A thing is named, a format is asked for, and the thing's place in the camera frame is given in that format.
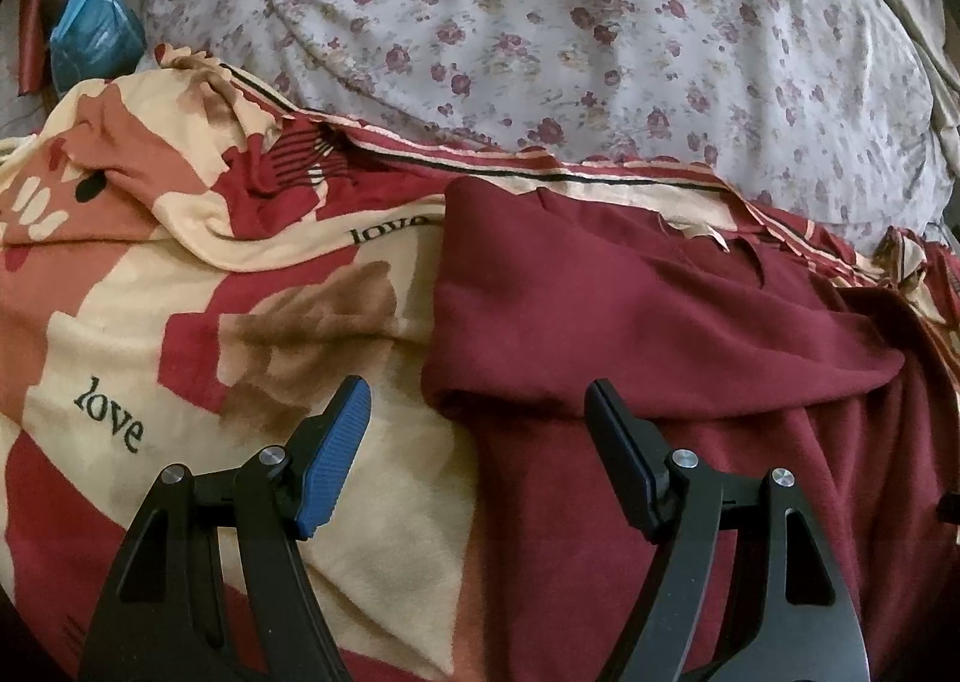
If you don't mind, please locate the blue plastic bag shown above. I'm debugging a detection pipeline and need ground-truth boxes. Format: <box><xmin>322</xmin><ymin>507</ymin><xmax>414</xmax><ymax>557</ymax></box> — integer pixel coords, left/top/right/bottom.
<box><xmin>51</xmin><ymin>0</ymin><xmax>147</xmax><ymax>86</ymax></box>

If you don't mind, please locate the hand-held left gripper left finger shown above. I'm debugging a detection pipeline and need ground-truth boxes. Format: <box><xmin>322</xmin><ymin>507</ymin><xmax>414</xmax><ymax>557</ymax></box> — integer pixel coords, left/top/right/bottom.
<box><xmin>79</xmin><ymin>376</ymin><xmax>374</xmax><ymax>682</ymax></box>

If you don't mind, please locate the white floral quilt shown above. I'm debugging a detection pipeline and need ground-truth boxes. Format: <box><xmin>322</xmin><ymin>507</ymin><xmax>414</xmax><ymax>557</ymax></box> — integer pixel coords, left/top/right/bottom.
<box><xmin>142</xmin><ymin>0</ymin><xmax>953</xmax><ymax>255</ymax></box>

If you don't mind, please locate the maroon garment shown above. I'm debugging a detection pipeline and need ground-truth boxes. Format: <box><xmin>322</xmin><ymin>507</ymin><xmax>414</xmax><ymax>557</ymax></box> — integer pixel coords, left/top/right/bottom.
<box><xmin>422</xmin><ymin>175</ymin><xmax>960</xmax><ymax>682</ymax></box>

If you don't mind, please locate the red cloth strip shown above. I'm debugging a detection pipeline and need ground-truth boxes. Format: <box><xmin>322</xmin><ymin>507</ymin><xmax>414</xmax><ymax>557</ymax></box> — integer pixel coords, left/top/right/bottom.
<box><xmin>19</xmin><ymin>0</ymin><xmax>59</xmax><ymax>95</ymax></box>

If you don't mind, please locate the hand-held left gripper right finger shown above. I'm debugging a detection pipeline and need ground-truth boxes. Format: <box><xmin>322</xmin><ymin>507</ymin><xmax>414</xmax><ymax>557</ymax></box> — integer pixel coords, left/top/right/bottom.
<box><xmin>585</xmin><ymin>379</ymin><xmax>871</xmax><ymax>682</ymax></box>

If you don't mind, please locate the red cream patterned blanket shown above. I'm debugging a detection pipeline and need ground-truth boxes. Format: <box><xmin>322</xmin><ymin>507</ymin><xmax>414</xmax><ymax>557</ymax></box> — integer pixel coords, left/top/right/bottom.
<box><xmin>0</xmin><ymin>44</ymin><xmax>960</xmax><ymax>682</ymax></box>

